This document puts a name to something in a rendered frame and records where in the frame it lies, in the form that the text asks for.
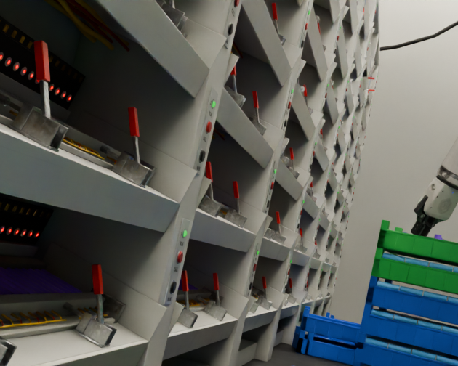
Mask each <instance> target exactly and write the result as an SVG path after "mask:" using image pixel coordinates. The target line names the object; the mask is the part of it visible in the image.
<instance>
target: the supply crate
mask: <svg viewBox="0 0 458 366"><path fill-rule="evenodd" d="M389 226H390V221H387V220H382V223H381V227H380V231H379V238H378V242H377V248H383V249H385V251H387V252H389V253H394V254H398V255H402V256H408V257H412V258H416V259H423V260H427V261H434V262H438V263H441V264H448V265H452V266H456V267H458V243H456V242H452V241H447V240H440V239H435V238H431V237H424V236H420V235H413V234H409V233H405V232H402V231H403V229H402V228H400V227H396V228H395V231H393V230H389Z"/></svg>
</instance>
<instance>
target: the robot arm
mask: <svg viewBox="0 0 458 366"><path fill-rule="evenodd" d="M437 174H438V175H437V177H435V178H434V180H432V181H431V183H430V184H429V185H428V187H427V189H426V190H425V191H424V192H423V194H422V196H421V198H420V199H419V201H418V203H417V207H416V208H415V209H414V212H415V213H416V215H417V221H416V223H415V225H414V226H413V228H412V229H411V233H412V234H413V235H420V236H424V237H427V235H428V233H429V231H430V230H431V228H432V227H434V226H435V225H436V224H437V223H438V222H442V221H446V220H448V219H449V218H450V216H451V215H452V213H453V211H454V209H455V207H456V205H457V203H458V137H457V139H456V141H455V143H454V144H453V146H452V147H451V149H450V151H449V153H448V155H447V156H446V158H445V159H444V161H443V163H442V164H441V167H440V168H439V169H438V171H437ZM423 214H424V215H425V217H424V215H423Z"/></svg>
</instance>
